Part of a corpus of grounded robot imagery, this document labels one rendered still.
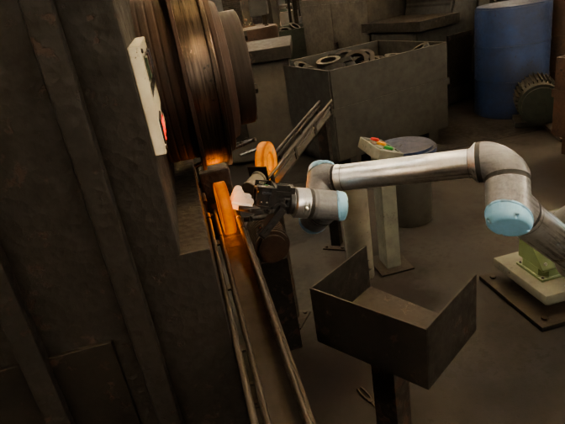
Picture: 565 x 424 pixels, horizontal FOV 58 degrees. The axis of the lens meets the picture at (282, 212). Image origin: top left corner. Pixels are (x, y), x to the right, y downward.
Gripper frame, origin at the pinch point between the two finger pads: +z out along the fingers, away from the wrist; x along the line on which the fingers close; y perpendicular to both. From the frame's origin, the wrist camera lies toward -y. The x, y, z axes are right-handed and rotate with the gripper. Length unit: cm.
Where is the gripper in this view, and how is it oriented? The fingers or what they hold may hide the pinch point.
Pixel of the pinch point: (224, 204)
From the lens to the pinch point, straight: 147.9
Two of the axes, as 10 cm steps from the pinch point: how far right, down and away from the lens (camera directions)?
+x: 2.1, 3.7, -9.1
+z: -9.6, -0.7, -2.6
